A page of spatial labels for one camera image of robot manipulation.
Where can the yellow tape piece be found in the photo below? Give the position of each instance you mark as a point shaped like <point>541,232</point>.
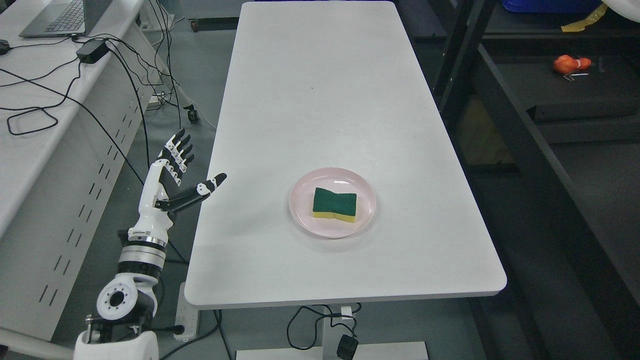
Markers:
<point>594,17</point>

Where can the black power adapter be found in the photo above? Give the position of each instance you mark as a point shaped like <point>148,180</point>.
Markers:
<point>92,51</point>

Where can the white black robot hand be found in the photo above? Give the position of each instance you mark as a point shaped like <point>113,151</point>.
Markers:
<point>162,196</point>

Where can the blue plastic bin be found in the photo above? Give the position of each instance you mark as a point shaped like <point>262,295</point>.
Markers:
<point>550,6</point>

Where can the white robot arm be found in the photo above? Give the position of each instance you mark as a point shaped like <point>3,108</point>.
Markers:
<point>121,330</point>

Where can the grey laptop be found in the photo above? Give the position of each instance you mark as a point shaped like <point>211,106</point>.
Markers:
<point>62,18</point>

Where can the white power strip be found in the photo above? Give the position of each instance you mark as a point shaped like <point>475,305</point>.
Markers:
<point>187,317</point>

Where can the pink plate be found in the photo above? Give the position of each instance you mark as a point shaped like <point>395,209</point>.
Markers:
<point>338,180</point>

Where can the orange object on shelf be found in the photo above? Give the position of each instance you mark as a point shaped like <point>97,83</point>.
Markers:
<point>566,64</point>

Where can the black metal shelf rack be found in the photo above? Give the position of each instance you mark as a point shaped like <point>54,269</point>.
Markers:
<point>554,162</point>

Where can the black adapter under table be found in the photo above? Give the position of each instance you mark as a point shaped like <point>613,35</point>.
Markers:
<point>347,347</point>

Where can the green yellow sponge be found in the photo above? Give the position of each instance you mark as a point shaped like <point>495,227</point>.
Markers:
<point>330,205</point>

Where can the white perforated desk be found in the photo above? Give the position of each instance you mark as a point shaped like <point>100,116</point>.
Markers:
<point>64,129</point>

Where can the white table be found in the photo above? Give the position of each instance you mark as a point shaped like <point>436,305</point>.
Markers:
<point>315,84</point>

